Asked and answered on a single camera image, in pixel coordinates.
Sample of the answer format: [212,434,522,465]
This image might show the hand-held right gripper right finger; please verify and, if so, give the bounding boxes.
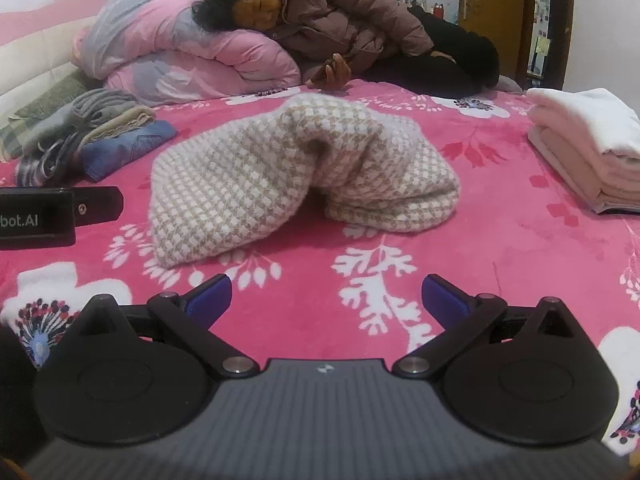
[391,274,583,378]

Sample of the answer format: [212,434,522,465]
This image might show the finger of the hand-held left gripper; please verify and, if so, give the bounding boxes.
[70,186,124,226]

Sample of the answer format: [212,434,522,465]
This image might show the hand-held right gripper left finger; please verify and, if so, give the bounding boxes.
[75,274,261,378]

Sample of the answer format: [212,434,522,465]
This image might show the beige white checked knit sweater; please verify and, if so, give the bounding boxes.
[148,94,461,268]

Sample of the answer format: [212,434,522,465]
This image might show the stack of folded pale clothes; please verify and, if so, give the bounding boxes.
[527,120,640,197]

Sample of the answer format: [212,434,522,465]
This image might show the black white striped cloth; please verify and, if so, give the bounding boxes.
[15,130,93,186]

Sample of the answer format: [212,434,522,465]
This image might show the pink floral blanket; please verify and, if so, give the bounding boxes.
[0,80,640,461]

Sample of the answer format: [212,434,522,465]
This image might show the tan folded trousers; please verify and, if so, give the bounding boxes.
[82,110,157,146]

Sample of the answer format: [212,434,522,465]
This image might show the green grey checked cloth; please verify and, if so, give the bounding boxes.
[0,72,101,161]

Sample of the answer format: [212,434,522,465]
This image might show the pink cream padded headboard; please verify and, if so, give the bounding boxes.
[0,0,118,96]

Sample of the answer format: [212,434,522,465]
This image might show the folded pink grey quilt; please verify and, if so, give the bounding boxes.
[71,0,302,107]

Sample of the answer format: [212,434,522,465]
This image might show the dark blue folded garment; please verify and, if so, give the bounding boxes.
[592,200,640,216]

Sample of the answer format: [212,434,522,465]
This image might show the stack of folded pink garments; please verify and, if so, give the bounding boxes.
[585,185,640,208]

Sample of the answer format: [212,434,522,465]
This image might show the white fleece folded garment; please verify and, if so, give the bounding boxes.
[525,87,640,158]

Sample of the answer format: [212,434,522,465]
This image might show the brown wooden door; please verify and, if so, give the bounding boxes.
[459,0,527,56]

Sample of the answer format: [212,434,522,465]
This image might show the dark brown door frame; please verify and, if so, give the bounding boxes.
[517,0,576,88]

